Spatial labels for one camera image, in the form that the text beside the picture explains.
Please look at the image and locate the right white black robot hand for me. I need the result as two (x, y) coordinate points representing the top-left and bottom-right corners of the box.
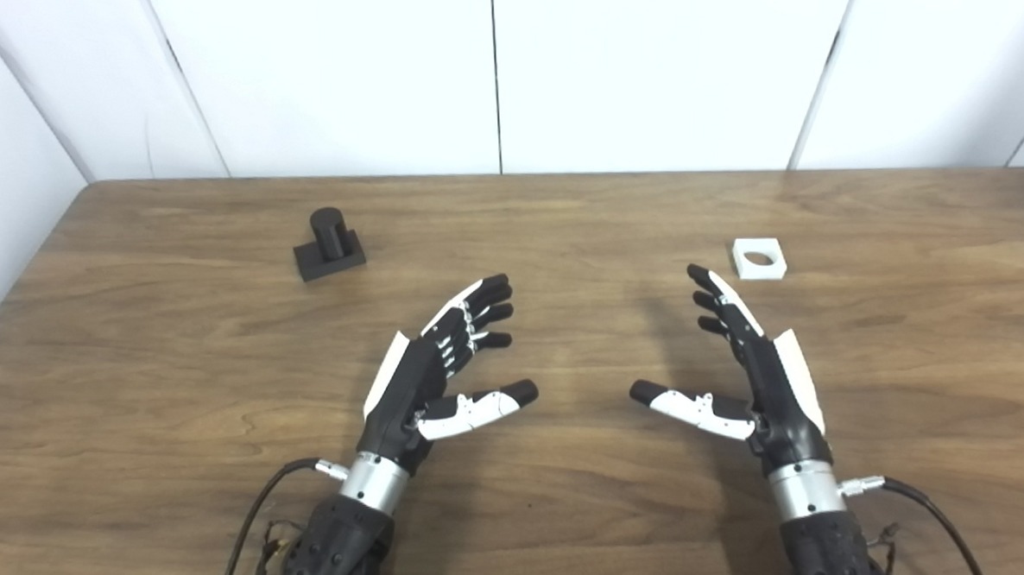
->
(625, 260), (844, 477)

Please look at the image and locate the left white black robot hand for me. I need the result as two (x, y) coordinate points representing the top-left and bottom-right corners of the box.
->
(355, 268), (546, 481)

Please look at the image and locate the white square piece with hole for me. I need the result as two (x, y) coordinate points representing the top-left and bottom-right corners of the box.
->
(730, 236), (789, 283)

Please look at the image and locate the black peg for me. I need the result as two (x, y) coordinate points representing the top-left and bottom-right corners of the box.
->
(292, 205), (370, 286)

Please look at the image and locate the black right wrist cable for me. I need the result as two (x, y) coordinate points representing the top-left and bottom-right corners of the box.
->
(835, 473), (1006, 575)

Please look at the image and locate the thin right wrist wire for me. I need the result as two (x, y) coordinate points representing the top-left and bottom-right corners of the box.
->
(864, 521), (902, 575)

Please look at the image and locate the thin wrist wire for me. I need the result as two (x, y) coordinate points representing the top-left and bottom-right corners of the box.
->
(864, 521), (902, 575)
(257, 517), (306, 575)

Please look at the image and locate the thin left wrist wire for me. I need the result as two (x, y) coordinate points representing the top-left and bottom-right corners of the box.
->
(257, 517), (306, 575)

